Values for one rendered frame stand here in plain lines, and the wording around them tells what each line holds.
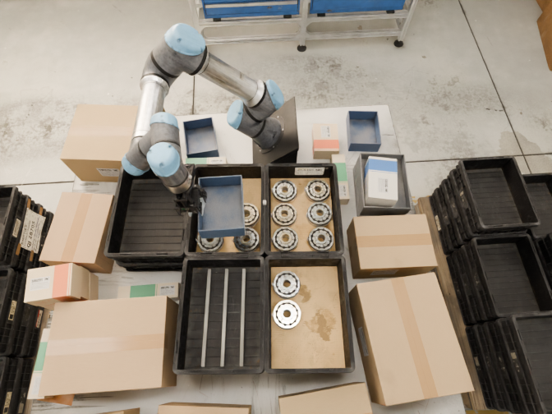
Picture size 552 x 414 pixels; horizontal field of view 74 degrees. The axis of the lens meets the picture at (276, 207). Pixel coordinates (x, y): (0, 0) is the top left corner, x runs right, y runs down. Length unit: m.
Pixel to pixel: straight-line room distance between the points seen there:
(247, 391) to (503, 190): 1.66
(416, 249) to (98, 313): 1.21
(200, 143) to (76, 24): 2.33
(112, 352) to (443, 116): 2.68
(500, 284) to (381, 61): 2.00
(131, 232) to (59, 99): 1.98
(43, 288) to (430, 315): 1.38
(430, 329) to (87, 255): 1.31
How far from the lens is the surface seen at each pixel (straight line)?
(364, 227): 1.52
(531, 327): 2.11
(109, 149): 1.76
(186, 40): 1.29
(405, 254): 1.53
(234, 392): 1.54
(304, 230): 1.51
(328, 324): 1.43
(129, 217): 1.65
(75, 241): 1.66
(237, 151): 1.85
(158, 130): 1.03
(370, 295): 1.40
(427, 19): 3.88
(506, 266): 2.27
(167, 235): 1.56
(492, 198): 2.27
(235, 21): 3.14
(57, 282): 1.56
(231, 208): 1.30
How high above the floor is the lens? 2.23
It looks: 65 degrees down
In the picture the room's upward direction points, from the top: straight up
